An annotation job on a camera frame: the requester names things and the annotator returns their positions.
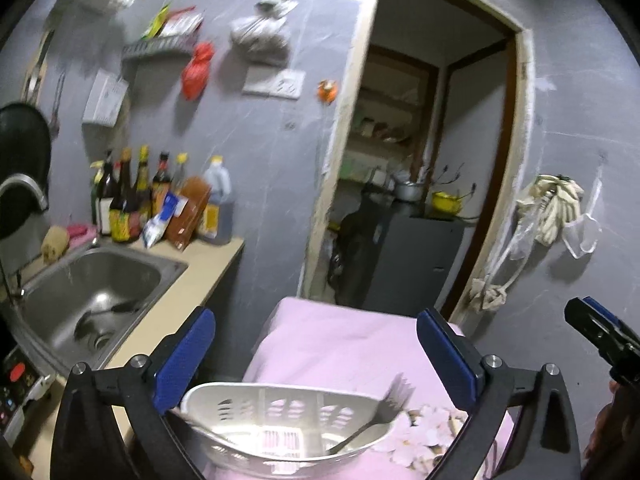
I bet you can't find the silver metal fork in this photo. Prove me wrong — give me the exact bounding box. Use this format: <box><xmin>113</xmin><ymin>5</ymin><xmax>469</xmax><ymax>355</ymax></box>
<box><xmin>328</xmin><ymin>374</ymin><xmax>414</xmax><ymax>455</ymax></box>

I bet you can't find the white plastic utensil basket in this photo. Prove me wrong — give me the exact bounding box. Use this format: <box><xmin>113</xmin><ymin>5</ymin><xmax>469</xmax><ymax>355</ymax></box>
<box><xmin>180</xmin><ymin>382</ymin><xmax>393</xmax><ymax>479</ymax></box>

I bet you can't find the chrome kitchen faucet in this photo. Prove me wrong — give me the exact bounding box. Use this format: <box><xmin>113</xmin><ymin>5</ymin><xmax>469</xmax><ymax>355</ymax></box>
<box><xmin>0</xmin><ymin>174</ymin><xmax>49</xmax><ymax>211</ymax></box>

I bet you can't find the person's right hand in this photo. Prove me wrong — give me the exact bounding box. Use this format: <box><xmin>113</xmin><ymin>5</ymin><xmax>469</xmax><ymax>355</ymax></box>
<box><xmin>580</xmin><ymin>380</ymin><xmax>639</xmax><ymax>480</ymax></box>

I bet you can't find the knotted white rag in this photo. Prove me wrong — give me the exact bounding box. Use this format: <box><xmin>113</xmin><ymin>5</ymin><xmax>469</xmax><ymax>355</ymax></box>
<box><xmin>469</xmin><ymin>278</ymin><xmax>508</xmax><ymax>312</ymax></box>

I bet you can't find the black ladle in sink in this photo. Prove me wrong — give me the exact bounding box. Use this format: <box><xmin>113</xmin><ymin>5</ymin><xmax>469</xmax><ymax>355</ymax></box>
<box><xmin>74</xmin><ymin>300</ymin><xmax>140</xmax><ymax>340</ymax></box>

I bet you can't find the dark grey cabinet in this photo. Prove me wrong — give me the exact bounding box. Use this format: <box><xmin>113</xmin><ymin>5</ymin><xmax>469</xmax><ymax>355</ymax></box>
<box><xmin>328</xmin><ymin>194</ymin><xmax>476</xmax><ymax>319</ymax></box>

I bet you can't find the pink floral table cloth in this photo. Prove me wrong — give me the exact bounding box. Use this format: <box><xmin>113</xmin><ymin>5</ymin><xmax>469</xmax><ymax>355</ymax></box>
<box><xmin>199</xmin><ymin>296</ymin><xmax>516</xmax><ymax>480</ymax></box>

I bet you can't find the stainless steel sink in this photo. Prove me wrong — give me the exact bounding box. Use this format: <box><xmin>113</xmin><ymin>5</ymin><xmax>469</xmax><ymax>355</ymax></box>
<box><xmin>1</xmin><ymin>240</ymin><xmax>188</xmax><ymax>376</ymax></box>

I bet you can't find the blue white salt bag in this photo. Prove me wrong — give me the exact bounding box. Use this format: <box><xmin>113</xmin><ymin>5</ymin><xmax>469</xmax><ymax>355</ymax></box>
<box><xmin>142</xmin><ymin>192</ymin><xmax>188</xmax><ymax>248</ymax></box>

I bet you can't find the large soy sauce jug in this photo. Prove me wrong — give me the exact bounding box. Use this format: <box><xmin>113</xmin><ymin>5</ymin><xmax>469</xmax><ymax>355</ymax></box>
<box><xmin>198</xmin><ymin>155</ymin><xmax>234</xmax><ymax>246</ymax></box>

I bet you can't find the hanging striped cloth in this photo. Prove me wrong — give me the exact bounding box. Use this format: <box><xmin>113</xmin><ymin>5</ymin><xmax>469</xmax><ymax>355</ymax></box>
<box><xmin>516</xmin><ymin>174</ymin><xmax>584</xmax><ymax>247</ymax></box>

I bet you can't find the yellow pot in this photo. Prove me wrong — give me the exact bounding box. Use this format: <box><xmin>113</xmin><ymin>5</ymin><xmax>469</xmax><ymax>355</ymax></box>
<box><xmin>431</xmin><ymin>192</ymin><xmax>463</xmax><ymax>216</ymax></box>

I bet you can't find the dark sauce bottle yellow label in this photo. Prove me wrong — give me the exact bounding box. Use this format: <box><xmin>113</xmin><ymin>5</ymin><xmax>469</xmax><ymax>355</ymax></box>
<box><xmin>110</xmin><ymin>148</ymin><xmax>141</xmax><ymax>243</ymax></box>

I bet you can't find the loofah sponge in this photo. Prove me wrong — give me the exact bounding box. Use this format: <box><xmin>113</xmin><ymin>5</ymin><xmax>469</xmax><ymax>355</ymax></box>
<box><xmin>41</xmin><ymin>226</ymin><xmax>70</xmax><ymax>264</ymax></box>

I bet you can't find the orange brown spice bag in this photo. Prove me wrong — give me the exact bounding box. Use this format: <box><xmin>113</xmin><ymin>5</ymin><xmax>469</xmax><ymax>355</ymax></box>
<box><xmin>165</xmin><ymin>177</ymin><xmax>210</xmax><ymax>252</ymax></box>

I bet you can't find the metal cooking pot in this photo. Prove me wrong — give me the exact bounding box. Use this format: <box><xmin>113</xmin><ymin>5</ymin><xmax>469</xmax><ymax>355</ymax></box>
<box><xmin>394</xmin><ymin>179</ymin><xmax>424</xmax><ymax>204</ymax></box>

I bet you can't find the dark wine bottle white label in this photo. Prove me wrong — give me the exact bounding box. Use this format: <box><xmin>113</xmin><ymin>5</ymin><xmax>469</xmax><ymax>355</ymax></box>
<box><xmin>96</xmin><ymin>150</ymin><xmax>118</xmax><ymax>236</ymax></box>

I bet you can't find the black wok pan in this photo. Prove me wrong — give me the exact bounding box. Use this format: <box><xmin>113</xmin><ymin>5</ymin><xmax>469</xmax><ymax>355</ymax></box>
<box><xmin>1</xmin><ymin>102</ymin><xmax>52</xmax><ymax>240</ymax></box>

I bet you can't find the red plastic bag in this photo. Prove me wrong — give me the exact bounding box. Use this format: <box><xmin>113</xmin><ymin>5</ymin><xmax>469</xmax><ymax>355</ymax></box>
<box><xmin>181</xmin><ymin>41</ymin><xmax>215</xmax><ymax>101</ymax></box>

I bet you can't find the grey white plastic bag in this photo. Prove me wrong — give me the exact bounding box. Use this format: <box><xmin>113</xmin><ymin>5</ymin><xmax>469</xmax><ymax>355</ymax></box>
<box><xmin>230</xmin><ymin>0</ymin><xmax>298</xmax><ymax>67</ymax></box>

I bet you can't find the white box on wall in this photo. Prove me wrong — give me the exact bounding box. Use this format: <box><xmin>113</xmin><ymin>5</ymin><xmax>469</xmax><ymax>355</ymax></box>
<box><xmin>82</xmin><ymin>68</ymin><xmax>128</xmax><ymax>127</ymax></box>

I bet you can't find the white wall socket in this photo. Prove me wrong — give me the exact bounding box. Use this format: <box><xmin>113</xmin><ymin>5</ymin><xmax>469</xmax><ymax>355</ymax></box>
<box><xmin>242</xmin><ymin>65</ymin><xmax>306</xmax><ymax>100</ymax></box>

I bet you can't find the orange wall hook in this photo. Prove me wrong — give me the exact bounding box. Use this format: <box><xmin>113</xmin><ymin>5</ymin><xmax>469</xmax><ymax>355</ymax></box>
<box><xmin>317</xmin><ymin>79</ymin><xmax>338</xmax><ymax>105</ymax></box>

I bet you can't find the grey wall shelf rack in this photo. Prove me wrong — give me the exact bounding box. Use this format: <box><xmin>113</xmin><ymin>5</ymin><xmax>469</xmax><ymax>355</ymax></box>
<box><xmin>122</xmin><ymin>34</ymin><xmax>198</xmax><ymax>61</ymax></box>

